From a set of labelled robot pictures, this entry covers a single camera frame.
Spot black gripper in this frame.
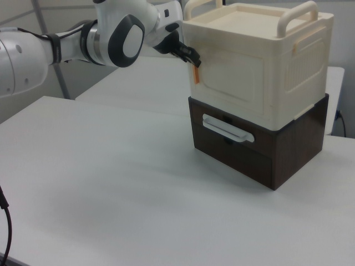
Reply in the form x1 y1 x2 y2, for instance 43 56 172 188
153 29 202 68

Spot cream cabinet door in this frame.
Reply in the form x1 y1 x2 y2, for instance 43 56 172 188
190 44 269 111

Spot cream plastic cabinet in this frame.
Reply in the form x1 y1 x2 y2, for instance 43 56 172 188
182 0 333 131

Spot dark brown drawer box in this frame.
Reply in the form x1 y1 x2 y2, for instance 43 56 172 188
188 93 330 191

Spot white drawer handle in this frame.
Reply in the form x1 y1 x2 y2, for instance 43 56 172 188
202 113 255 144

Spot black wall cable with plug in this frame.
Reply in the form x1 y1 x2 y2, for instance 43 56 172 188
336 110 347 137

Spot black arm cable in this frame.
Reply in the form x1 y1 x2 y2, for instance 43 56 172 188
16 26 84 63

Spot black hanging cable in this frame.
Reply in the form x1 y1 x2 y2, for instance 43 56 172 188
0 185 12 266

